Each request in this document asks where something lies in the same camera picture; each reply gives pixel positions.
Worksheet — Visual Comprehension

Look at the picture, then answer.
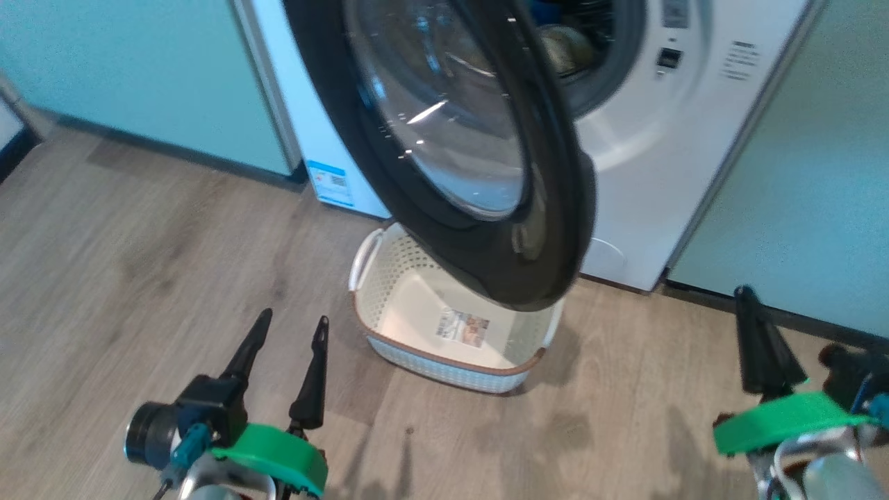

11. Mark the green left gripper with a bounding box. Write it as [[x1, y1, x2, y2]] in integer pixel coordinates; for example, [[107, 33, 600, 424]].
[[208, 308, 330, 498]]

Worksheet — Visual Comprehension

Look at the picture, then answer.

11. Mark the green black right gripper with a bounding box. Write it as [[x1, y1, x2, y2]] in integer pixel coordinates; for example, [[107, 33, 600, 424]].
[[713, 284, 880, 456]]

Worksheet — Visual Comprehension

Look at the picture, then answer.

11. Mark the dark grey round washer door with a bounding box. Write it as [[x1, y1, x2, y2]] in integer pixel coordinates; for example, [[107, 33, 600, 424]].
[[281, 0, 599, 313]]

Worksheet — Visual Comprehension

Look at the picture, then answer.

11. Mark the white perforated laundry basket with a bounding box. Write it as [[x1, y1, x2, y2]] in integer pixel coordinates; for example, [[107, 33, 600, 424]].
[[348, 222, 565, 396]]

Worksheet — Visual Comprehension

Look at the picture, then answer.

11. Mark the printed basket label sticker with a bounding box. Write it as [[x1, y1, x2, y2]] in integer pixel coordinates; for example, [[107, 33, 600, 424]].
[[435, 307, 491, 349]]

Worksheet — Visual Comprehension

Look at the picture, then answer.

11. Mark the white front-load washing machine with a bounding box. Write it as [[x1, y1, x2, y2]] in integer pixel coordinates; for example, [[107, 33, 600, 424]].
[[232, 0, 824, 293]]

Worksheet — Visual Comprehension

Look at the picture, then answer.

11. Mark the round white filter cover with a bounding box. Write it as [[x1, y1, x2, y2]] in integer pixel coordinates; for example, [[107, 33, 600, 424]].
[[582, 235, 630, 283]]

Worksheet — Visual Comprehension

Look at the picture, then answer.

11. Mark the blue energy label sticker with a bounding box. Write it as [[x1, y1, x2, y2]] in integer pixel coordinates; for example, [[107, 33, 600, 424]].
[[305, 159, 356, 208]]

